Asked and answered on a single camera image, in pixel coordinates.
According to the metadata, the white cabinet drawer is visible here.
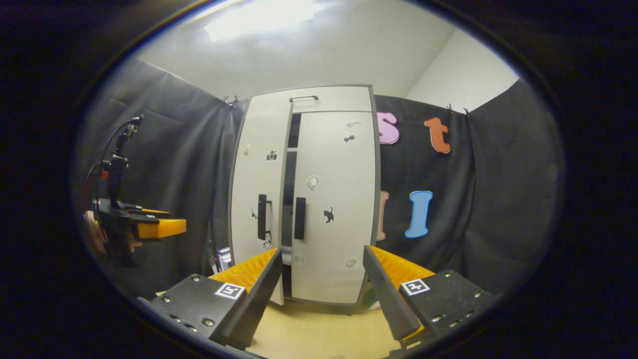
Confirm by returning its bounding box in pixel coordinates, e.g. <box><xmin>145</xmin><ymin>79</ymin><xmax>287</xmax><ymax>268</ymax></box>
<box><xmin>247</xmin><ymin>86</ymin><xmax>373</xmax><ymax>114</ymax></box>

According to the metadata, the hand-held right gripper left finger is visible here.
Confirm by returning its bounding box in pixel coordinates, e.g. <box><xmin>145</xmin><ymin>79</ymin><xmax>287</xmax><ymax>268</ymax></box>
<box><xmin>137</xmin><ymin>248</ymin><xmax>284</xmax><ymax>351</ymax></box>

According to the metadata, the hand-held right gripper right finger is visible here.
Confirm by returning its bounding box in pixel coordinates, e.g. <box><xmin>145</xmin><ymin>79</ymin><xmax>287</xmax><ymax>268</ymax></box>
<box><xmin>363</xmin><ymin>244</ymin><xmax>495</xmax><ymax>350</ymax></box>

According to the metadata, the grey and white cabinet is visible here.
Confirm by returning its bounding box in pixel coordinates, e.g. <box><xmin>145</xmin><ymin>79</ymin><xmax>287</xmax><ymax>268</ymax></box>
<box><xmin>228</xmin><ymin>85</ymin><xmax>382</xmax><ymax>314</ymax></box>

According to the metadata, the black door handle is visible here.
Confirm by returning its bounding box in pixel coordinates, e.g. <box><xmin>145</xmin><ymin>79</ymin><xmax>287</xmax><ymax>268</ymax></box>
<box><xmin>257</xmin><ymin>194</ymin><xmax>273</xmax><ymax>241</ymax></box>
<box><xmin>294</xmin><ymin>197</ymin><xmax>306</xmax><ymax>241</ymax></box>

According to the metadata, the white cabinet door camera sticker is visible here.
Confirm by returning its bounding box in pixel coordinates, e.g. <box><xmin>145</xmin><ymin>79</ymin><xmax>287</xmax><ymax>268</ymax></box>
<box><xmin>229</xmin><ymin>102</ymin><xmax>294</xmax><ymax>306</ymax></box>

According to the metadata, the black backdrop cloth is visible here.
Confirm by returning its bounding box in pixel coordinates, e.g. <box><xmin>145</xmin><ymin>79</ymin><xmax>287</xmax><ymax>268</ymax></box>
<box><xmin>75</xmin><ymin>57</ymin><xmax>566</xmax><ymax>300</ymax></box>

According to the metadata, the white cabinet door cat sticker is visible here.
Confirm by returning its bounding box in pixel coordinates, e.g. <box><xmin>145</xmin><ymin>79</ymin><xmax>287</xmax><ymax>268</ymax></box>
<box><xmin>291</xmin><ymin>111</ymin><xmax>377</xmax><ymax>305</ymax></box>

